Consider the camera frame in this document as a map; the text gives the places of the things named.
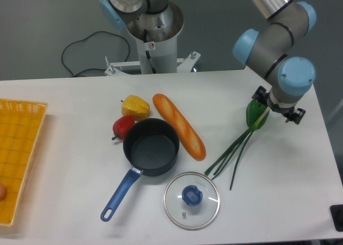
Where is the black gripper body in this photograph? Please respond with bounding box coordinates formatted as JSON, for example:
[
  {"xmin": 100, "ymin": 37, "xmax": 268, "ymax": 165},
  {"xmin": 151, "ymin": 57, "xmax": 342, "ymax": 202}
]
[{"xmin": 252, "ymin": 86, "xmax": 296, "ymax": 114}]

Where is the green onion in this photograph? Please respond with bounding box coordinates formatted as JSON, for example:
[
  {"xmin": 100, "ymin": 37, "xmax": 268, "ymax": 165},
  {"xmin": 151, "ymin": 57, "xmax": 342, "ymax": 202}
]
[{"xmin": 204, "ymin": 110, "xmax": 267, "ymax": 191}]

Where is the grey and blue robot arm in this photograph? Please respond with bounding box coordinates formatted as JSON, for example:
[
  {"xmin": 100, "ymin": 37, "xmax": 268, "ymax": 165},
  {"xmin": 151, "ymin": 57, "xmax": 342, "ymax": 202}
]
[{"xmin": 100, "ymin": 0, "xmax": 316, "ymax": 124}]

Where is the green bell pepper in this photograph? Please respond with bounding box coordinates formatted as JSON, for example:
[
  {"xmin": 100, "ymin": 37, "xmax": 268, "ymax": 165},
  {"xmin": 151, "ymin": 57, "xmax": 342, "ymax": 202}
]
[{"xmin": 245, "ymin": 99, "xmax": 270, "ymax": 132}]

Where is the orange baguette bread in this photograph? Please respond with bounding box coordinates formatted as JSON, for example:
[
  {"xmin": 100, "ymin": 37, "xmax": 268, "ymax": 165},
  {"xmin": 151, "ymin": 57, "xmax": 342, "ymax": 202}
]
[{"xmin": 153, "ymin": 93, "xmax": 206, "ymax": 161}]

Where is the black object at table edge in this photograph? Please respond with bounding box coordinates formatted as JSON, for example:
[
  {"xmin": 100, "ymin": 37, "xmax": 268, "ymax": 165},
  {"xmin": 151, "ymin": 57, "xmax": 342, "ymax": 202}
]
[{"xmin": 330, "ymin": 204, "xmax": 343, "ymax": 232}]

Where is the glass lid with blue knob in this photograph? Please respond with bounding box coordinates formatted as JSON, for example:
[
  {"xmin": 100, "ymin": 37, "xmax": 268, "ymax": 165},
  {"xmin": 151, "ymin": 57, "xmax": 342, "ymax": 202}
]
[{"xmin": 163, "ymin": 172, "xmax": 221, "ymax": 231}]

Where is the yellow bell pepper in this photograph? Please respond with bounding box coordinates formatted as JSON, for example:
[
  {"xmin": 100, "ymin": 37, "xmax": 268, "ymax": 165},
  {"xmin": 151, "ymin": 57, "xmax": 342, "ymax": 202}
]
[{"xmin": 121, "ymin": 95, "xmax": 150, "ymax": 121}]

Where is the red bell pepper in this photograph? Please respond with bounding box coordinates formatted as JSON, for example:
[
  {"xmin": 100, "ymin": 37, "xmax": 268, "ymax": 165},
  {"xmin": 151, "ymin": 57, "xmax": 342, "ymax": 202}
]
[{"xmin": 112, "ymin": 116, "xmax": 135, "ymax": 140}]

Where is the yellow woven basket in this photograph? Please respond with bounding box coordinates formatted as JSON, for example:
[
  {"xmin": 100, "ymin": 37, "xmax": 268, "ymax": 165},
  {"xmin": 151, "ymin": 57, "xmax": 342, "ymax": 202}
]
[{"xmin": 1, "ymin": 99, "xmax": 48, "ymax": 227}]

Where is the white metal base frame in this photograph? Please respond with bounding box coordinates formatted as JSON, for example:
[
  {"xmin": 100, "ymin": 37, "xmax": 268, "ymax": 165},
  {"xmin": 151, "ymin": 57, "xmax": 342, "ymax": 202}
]
[{"xmin": 104, "ymin": 51, "xmax": 201, "ymax": 76}]

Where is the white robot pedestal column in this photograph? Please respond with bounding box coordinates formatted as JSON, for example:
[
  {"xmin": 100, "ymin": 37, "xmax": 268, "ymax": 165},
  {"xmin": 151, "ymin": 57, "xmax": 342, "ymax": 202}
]
[{"xmin": 128, "ymin": 2, "xmax": 184, "ymax": 74}]

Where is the dark saucepan with blue handle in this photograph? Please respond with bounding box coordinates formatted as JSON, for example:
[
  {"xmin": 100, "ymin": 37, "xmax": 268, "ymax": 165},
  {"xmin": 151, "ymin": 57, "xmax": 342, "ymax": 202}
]
[{"xmin": 100, "ymin": 118, "xmax": 180, "ymax": 222}]

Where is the black cable on floor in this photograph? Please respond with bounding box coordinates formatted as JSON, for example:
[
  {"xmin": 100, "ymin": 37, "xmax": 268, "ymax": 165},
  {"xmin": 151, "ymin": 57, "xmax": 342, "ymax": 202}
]
[{"xmin": 61, "ymin": 31, "xmax": 131, "ymax": 78}]

